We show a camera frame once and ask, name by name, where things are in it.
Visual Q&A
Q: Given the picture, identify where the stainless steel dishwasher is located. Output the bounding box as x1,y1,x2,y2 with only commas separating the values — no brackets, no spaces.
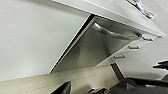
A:
49,14,145,74

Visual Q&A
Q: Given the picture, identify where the steel dishwasher door handle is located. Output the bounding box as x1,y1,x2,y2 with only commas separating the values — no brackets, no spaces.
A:
92,22,143,42

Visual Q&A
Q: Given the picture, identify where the white drawer stack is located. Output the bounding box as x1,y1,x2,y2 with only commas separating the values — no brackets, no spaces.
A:
98,32,168,81

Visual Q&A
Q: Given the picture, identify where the white two-door base cabinet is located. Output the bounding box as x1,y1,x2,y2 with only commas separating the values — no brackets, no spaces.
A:
0,0,92,82

